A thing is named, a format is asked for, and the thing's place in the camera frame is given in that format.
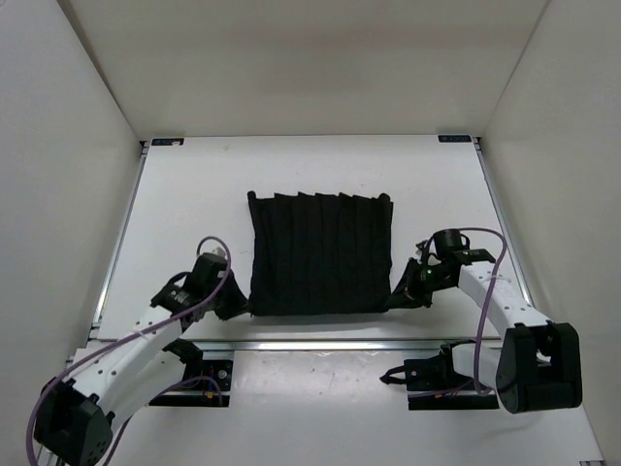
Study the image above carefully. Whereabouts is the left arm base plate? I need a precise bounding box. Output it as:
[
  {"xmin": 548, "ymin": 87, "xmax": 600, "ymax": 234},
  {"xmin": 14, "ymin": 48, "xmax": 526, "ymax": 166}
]
[{"xmin": 149, "ymin": 351, "xmax": 234, "ymax": 408}]

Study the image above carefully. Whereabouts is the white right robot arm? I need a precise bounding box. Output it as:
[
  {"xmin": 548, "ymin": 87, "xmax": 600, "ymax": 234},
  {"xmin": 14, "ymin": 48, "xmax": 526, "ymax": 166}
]
[{"xmin": 380, "ymin": 228, "xmax": 583, "ymax": 414}]

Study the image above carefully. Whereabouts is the left blue table label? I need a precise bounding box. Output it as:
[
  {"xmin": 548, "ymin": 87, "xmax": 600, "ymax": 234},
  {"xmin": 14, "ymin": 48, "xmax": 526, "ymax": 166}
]
[{"xmin": 150, "ymin": 138, "xmax": 184, "ymax": 147}]

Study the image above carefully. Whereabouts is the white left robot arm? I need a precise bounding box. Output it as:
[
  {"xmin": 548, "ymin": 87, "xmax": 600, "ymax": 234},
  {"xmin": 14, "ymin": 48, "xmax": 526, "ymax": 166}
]
[{"xmin": 27, "ymin": 252, "xmax": 246, "ymax": 465}]

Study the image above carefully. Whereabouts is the aluminium table rail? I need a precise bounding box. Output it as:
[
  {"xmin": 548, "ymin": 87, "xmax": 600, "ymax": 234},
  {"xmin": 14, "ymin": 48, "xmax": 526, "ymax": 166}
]
[{"xmin": 193, "ymin": 338, "xmax": 447, "ymax": 352}]

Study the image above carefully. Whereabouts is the right blue table label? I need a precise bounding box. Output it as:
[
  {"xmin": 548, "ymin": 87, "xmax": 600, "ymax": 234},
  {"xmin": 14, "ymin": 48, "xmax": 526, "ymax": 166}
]
[{"xmin": 438, "ymin": 134, "xmax": 473, "ymax": 144}]

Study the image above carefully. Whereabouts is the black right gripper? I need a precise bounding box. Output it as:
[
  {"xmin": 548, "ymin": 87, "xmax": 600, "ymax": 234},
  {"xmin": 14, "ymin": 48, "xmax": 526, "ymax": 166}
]
[{"xmin": 385, "ymin": 257, "xmax": 454, "ymax": 309}]

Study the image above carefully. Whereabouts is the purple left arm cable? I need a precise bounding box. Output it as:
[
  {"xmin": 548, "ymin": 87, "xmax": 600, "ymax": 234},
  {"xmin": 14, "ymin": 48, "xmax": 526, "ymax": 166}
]
[{"xmin": 24, "ymin": 235, "xmax": 232, "ymax": 466}]

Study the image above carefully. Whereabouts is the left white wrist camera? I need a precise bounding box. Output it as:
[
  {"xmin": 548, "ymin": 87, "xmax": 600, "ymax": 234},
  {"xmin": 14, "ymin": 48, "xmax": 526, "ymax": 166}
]
[{"xmin": 211, "ymin": 247, "xmax": 227, "ymax": 258}]

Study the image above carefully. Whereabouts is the black pleated skirt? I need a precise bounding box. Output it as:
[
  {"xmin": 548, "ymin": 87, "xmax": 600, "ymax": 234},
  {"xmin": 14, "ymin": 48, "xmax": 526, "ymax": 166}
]
[{"xmin": 247, "ymin": 191, "xmax": 393, "ymax": 316}]

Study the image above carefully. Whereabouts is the blue table label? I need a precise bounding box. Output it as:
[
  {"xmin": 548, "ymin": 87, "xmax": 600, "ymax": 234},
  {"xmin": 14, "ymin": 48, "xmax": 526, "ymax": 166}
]
[
  {"xmin": 150, "ymin": 138, "xmax": 184, "ymax": 147},
  {"xmin": 438, "ymin": 134, "xmax": 473, "ymax": 144}
]

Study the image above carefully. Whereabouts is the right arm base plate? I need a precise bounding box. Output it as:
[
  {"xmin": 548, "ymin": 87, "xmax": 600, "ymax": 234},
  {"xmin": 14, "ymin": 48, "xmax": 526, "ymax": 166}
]
[{"xmin": 379, "ymin": 344, "xmax": 499, "ymax": 412}]

